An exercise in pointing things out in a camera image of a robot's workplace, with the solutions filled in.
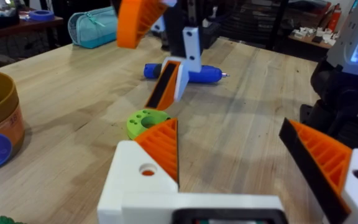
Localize white orange left gripper left finger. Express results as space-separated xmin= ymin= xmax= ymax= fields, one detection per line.
xmin=97 ymin=117 xmax=180 ymax=224

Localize white orange left gripper right finger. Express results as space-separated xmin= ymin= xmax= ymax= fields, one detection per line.
xmin=278 ymin=118 xmax=358 ymax=224

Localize blue electric screwdriver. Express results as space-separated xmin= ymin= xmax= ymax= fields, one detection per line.
xmin=144 ymin=63 xmax=230 ymax=84

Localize green vegetable toy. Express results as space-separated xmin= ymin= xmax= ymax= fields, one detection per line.
xmin=0 ymin=215 xmax=27 ymax=224

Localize green disc with holes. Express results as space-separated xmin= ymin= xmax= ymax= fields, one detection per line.
xmin=126 ymin=108 xmax=172 ymax=141

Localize teal zip bag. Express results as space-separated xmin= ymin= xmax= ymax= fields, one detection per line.
xmin=67 ymin=6 xmax=119 ymax=49

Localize blue tape roll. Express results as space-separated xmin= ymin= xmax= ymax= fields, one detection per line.
xmin=27 ymin=9 xmax=56 ymax=22

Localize heap of white parts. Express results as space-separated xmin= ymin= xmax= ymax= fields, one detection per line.
xmin=291 ymin=26 xmax=339 ymax=47

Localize dark wooden side table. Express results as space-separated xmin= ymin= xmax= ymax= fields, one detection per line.
xmin=0 ymin=14 xmax=65 ymax=45

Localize red canister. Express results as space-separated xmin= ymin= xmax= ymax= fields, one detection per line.
xmin=327 ymin=3 xmax=343 ymax=32

